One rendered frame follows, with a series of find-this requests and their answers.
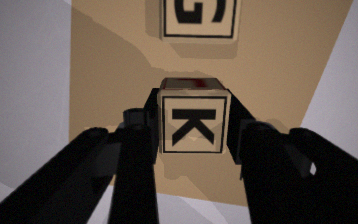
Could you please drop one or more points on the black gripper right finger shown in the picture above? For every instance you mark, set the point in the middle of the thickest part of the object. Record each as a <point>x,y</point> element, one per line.
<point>275,180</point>

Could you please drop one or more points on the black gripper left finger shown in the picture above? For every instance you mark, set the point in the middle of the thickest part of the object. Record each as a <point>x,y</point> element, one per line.
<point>68,188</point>

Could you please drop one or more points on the tan square mat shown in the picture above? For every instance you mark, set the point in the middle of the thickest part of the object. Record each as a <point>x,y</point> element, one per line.
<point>273,69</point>

